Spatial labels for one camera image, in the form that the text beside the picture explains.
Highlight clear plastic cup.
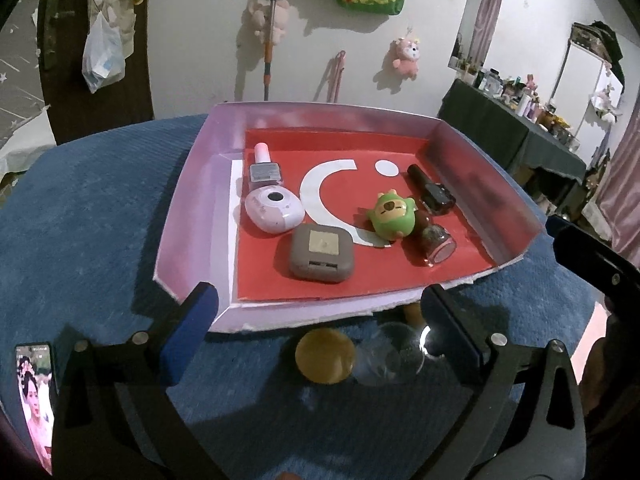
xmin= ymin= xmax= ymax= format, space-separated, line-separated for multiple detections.
xmin=352 ymin=322 xmax=425 ymax=387

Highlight blue fuzzy table cover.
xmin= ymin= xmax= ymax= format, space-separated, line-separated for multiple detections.
xmin=1 ymin=116 xmax=597 ymax=479

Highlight orange grey mop handle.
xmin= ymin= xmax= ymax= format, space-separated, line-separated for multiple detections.
xmin=262 ymin=0 xmax=278 ymax=102

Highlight grey square earbud case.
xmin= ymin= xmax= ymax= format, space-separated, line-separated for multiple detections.
xmin=288 ymin=223 xmax=355 ymax=283

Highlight rhinestone black cylinder holder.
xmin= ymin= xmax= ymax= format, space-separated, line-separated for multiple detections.
xmin=419 ymin=325 xmax=444 ymax=360

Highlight pink nail polish bottle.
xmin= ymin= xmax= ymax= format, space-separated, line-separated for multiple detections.
xmin=248 ymin=142 xmax=282 ymax=191

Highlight pink plush pig toy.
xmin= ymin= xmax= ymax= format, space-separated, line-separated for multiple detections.
xmin=247 ymin=0 xmax=290 ymax=44

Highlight pink hanging straps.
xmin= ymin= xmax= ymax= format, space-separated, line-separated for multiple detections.
xmin=314 ymin=49 xmax=347 ymax=104

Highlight white pink round device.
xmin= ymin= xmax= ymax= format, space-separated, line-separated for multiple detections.
xmin=244 ymin=185 xmax=306 ymax=234

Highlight pink plush hamster toy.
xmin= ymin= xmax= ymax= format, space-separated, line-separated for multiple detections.
xmin=392 ymin=37 xmax=421 ymax=80

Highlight green capybara squishy toy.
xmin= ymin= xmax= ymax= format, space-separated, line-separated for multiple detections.
xmin=367 ymin=188 xmax=416 ymax=243

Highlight pink curtain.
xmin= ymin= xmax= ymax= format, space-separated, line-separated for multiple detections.
xmin=598 ymin=101 xmax=640 ymax=268

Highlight white refrigerator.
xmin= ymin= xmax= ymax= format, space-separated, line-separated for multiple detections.
xmin=551 ymin=41 xmax=623 ymax=166

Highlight dark green covered side table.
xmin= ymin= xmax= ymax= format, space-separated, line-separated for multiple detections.
xmin=438 ymin=79 xmax=586 ymax=182

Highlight tan round cake half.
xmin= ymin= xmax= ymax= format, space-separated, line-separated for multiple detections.
xmin=295 ymin=328 xmax=356 ymax=385

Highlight tan egg shaped object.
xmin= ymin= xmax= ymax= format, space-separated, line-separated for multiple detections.
xmin=404 ymin=302 xmax=427 ymax=330

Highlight dark wooden door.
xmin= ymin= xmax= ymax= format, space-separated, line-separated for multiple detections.
xmin=37 ymin=0 xmax=154 ymax=144

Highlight smartphone with lit screen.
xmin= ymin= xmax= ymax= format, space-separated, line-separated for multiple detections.
xmin=15 ymin=344 xmax=56 ymax=474

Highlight white plastic bag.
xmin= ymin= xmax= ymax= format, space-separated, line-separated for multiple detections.
xmin=81 ymin=12 xmax=126 ymax=94

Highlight dark brown round-capped bottle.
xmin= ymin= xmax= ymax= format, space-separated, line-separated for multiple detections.
xmin=413 ymin=209 xmax=457 ymax=266

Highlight pink red cardboard tray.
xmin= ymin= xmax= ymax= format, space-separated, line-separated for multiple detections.
xmin=154 ymin=102 xmax=542 ymax=333

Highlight black nail polish bottle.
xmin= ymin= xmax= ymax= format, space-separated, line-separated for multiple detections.
xmin=407 ymin=164 xmax=456 ymax=216

